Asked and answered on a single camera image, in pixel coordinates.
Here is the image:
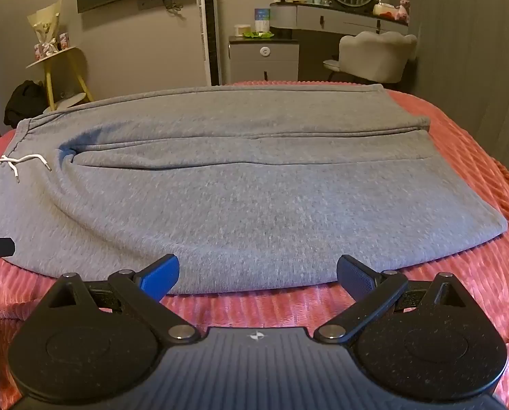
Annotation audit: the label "white tower fan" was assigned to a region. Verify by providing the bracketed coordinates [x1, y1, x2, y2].
[196, 0, 223, 87]

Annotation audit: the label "black bag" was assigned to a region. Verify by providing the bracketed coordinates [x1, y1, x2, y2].
[4, 80, 46, 129]

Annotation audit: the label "grey nightstand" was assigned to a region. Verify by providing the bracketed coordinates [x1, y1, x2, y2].
[229, 36, 300, 86]

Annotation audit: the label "white shell-back chair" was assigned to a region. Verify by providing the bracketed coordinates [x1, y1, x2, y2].
[323, 31, 418, 84]

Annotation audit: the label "wall socket with cables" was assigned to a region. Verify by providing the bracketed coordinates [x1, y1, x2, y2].
[137, 0, 183, 12]

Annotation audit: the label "pink plush toy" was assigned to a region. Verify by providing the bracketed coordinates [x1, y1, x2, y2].
[392, 0, 411, 22]

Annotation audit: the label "grey pants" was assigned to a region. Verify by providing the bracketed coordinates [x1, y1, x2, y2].
[0, 84, 509, 296]

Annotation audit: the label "grey curtain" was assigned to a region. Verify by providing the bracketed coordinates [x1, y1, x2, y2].
[408, 0, 509, 146]

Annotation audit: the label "grey vanity desk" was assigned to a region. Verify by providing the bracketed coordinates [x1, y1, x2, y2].
[270, 1, 410, 36]

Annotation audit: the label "blue and white box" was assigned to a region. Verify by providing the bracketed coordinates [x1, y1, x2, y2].
[254, 8, 272, 33]

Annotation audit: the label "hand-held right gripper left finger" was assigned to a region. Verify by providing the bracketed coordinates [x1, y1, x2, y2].
[45, 254, 199, 345]

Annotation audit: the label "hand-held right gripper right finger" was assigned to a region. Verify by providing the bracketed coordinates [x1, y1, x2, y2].
[313, 254, 467, 345]

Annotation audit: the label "pink ribbed blanket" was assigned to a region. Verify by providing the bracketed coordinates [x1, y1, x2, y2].
[0, 79, 509, 410]

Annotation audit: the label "yellow side stool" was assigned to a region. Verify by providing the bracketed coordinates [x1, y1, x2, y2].
[26, 46, 95, 114]

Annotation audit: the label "cream wrapped flower bouquet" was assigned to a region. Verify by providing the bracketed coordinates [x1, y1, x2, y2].
[27, 1, 64, 58]

